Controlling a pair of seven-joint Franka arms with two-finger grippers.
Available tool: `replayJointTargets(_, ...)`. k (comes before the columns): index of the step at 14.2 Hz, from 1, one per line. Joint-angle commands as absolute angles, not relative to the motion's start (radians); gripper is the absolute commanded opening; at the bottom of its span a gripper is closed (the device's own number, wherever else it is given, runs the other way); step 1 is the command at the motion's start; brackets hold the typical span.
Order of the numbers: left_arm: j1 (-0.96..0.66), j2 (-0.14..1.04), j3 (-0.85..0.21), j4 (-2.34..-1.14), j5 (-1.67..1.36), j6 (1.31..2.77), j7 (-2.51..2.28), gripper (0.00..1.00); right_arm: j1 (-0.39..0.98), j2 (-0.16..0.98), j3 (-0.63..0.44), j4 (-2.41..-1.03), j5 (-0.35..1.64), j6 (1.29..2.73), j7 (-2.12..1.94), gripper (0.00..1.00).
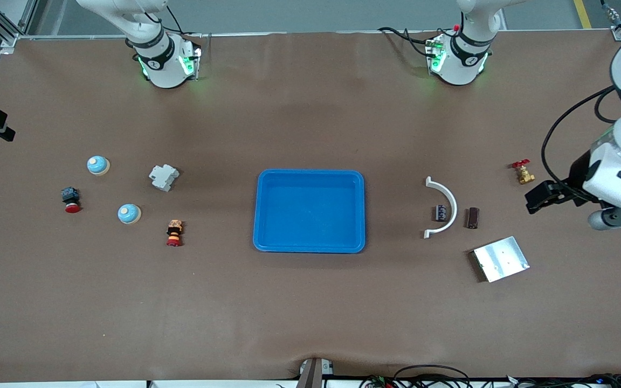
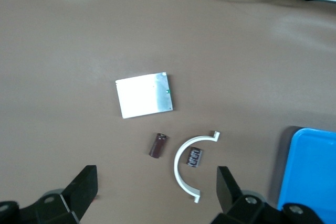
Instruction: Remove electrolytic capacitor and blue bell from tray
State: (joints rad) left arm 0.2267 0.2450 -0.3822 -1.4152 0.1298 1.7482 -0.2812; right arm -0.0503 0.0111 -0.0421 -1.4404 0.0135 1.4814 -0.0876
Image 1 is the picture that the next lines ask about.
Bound light blue service bell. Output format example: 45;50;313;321
117;203;142;225
86;155;111;176

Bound silver metal power supply box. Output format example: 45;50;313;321
470;236;530;283

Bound red mushroom button blue base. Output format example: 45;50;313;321
61;186;81;213

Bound white circuit breaker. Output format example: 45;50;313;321
149;164;180;192

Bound orange striped emergency stop button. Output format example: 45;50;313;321
166;219;184;247

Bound blue plastic tray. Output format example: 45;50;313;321
253;169;366;253

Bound brass valve red handle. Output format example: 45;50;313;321
509;159;536;185

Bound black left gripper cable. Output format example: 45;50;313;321
541;85;621;186

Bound white curved plastic bracket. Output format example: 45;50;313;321
424;176;458;239

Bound black left arm base cable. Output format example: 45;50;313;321
378;26;436;58

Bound black floor cable bundle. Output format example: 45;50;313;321
359;364;621;388

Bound metal table edge bracket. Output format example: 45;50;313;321
297;357;335;388

